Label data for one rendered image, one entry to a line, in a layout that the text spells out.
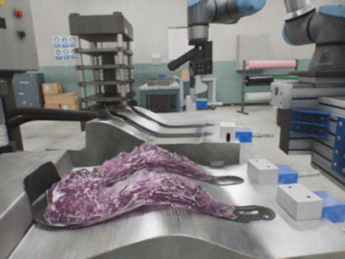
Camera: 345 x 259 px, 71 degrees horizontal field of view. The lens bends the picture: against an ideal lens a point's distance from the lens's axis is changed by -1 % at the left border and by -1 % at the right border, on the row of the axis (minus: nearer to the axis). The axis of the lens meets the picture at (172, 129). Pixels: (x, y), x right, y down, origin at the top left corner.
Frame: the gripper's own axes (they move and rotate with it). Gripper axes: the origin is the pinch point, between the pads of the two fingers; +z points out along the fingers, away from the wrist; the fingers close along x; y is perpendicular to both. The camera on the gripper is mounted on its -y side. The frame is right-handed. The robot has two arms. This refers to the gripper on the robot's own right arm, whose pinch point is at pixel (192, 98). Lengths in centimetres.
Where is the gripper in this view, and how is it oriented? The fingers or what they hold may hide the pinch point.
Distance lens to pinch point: 91.1
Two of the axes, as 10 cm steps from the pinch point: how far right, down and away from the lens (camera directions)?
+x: 1.8, -2.3, 9.5
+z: 0.3, 9.7, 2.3
